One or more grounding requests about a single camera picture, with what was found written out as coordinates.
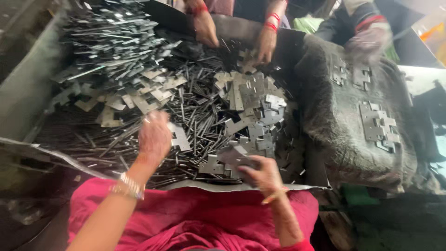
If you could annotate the pile of loose hinge leaves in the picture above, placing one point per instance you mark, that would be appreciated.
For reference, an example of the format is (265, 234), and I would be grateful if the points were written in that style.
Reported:
(251, 108)

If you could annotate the green plastic bag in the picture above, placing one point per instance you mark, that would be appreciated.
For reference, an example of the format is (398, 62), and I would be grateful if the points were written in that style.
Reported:
(306, 23)

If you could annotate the pile of stacked metal strips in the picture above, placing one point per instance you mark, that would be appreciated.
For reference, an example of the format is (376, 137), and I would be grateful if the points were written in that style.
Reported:
(111, 45)

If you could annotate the person's pink garment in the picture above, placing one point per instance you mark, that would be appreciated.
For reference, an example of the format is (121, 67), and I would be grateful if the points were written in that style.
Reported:
(190, 219)

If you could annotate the person's left fingers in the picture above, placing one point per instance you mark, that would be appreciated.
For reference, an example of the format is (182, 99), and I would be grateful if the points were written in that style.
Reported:
(155, 118)

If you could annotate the green object under sack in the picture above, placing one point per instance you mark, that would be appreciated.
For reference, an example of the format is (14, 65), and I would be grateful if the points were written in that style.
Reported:
(359, 195)

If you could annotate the notched metal hinge plate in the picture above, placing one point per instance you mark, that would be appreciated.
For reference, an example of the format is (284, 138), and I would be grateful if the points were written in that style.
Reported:
(180, 137)

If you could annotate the grey sheet metal tray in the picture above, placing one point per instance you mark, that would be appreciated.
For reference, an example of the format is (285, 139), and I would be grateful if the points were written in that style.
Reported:
(41, 115)

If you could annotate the person's left hand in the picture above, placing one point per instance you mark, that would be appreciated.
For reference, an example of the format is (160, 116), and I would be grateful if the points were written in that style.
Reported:
(155, 136)

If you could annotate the grey fuzzy sack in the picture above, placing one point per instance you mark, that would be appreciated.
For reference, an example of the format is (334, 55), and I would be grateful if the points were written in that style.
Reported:
(359, 118)

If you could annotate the person's right hand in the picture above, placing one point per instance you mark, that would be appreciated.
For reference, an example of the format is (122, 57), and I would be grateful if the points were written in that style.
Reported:
(265, 175)

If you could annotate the red thread wristband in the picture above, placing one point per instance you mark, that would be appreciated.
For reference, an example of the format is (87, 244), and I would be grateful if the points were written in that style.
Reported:
(272, 21)
(200, 8)

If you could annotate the cluster of assembled hinges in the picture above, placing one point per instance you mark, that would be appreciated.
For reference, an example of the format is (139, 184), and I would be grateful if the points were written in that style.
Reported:
(379, 126)

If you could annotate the bunch of hinge plates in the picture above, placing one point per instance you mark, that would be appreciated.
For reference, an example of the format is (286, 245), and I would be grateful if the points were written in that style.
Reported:
(230, 161)

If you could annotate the small assembled metal hinge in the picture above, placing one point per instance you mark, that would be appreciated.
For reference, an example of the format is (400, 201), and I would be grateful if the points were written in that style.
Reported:
(338, 73)
(361, 77)

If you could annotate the thin orange bangle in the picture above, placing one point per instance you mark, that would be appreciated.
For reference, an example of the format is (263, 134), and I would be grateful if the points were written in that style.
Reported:
(274, 196)

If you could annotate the heap of metal pins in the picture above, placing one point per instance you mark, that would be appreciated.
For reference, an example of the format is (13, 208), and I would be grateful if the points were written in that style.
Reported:
(181, 122)

